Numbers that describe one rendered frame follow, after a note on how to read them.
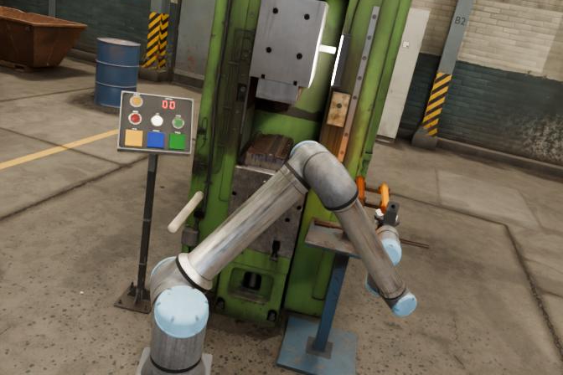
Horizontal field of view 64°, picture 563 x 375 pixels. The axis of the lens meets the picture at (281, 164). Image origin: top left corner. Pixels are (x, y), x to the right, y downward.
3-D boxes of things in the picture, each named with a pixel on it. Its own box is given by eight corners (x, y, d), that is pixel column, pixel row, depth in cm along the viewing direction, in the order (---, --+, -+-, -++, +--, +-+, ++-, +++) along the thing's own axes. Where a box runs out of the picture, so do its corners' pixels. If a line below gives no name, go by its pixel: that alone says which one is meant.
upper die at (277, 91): (295, 105, 222) (298, 85, 219) (255, 96, 223) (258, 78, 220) (302, 92, 262) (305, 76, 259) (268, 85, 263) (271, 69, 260)
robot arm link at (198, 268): (139, 311, 136) (322, 141, 133) (138, 277, 151) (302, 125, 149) (176, 335, 143) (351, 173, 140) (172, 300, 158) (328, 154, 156)
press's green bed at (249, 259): (275, 330, 255) (291, 259, 241) (211, 315, 258) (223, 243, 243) (286, 278, 308) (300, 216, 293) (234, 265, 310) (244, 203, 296)
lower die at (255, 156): (281, 172, 233) (285, 156, 230) (244, 163, 234) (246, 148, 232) (291, 150, 273) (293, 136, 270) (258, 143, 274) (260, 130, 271)
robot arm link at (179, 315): (150, 372, 124) (157, 319, 118) (148, 330, 139) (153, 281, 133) (206, 367, 129) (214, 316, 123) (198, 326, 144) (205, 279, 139)
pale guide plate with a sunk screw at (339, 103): (343, 127, 234) (350, 95, 229) (326, 123, 235) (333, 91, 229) (343, 126, 236) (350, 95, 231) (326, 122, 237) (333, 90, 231)
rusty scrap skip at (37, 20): (33, 79, 704) (33, 23, 678) (-60, 54, 747) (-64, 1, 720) (86, 74, 815) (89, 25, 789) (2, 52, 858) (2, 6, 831)
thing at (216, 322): (279, 355, 237) (279, 353, 237) (173, 329, 241) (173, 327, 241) (287, 310, 275) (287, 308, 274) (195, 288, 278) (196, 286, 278)
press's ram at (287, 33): (326, 91, 218) (344, 5, 205) (248, 75, 220) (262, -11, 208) (328, 81, 258) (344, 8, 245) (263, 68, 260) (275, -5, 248)
